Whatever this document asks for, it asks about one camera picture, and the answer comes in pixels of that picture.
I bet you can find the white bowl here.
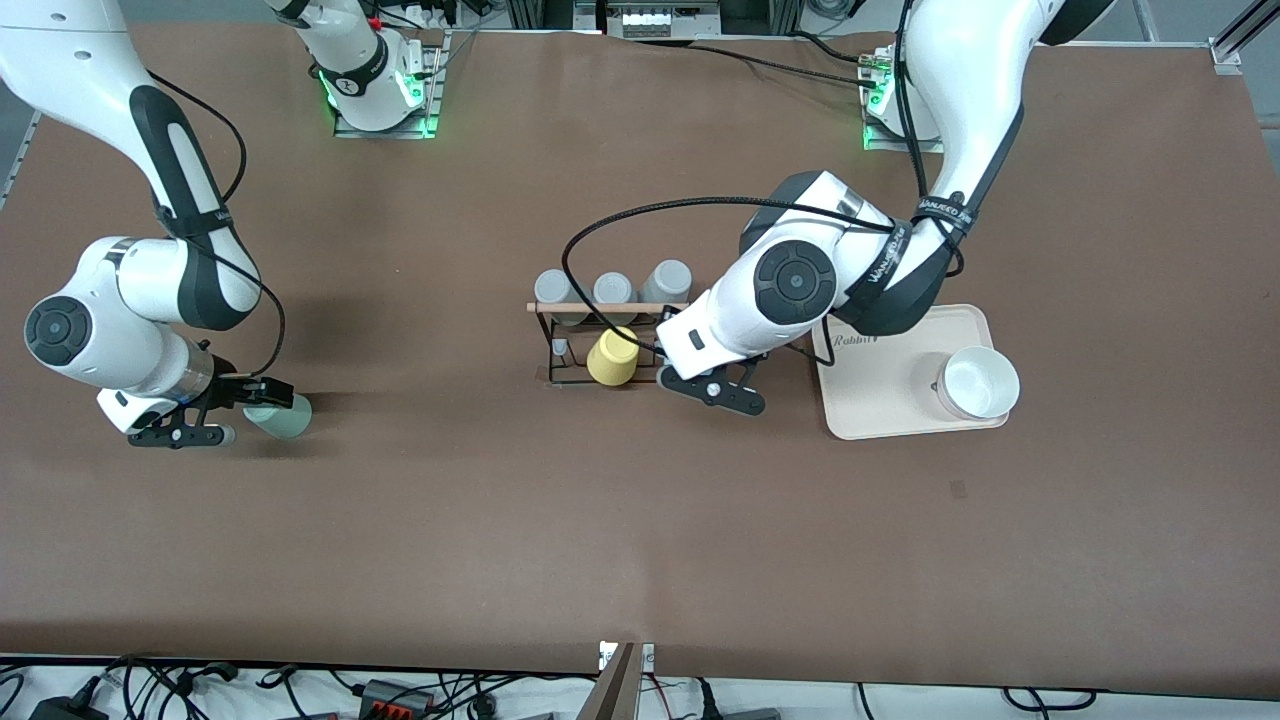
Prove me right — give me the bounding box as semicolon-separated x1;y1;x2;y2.
935;346;1021;421

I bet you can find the mint green cup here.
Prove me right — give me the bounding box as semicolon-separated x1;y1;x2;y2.
243;392;313;439

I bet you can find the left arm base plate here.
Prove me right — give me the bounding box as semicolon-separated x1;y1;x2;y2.
862;45;946;154

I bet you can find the black power adapter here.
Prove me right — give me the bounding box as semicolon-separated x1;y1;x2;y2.
30;695;109;720

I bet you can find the black orange power strip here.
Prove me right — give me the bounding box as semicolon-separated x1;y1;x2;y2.
360;680;438;720

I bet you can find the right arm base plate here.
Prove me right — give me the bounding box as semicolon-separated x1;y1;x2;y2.
333;30;446;139

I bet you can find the white connector block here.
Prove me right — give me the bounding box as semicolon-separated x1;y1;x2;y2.
607;0;721;39

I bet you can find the yellow cup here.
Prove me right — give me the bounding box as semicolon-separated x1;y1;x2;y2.
587;326;641;387

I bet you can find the brown table mat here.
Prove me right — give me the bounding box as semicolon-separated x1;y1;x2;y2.
0;22;1280;699

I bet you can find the black wire cup rack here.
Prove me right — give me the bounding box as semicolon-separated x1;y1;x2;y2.
527;298;693;388

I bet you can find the beige plastic tray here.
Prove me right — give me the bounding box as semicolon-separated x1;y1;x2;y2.
812;304;1011;441

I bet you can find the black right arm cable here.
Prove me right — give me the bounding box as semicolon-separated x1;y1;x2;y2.
150;72;289;381

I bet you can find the aluminium table rail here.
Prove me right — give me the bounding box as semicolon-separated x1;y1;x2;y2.
0;110;43;211

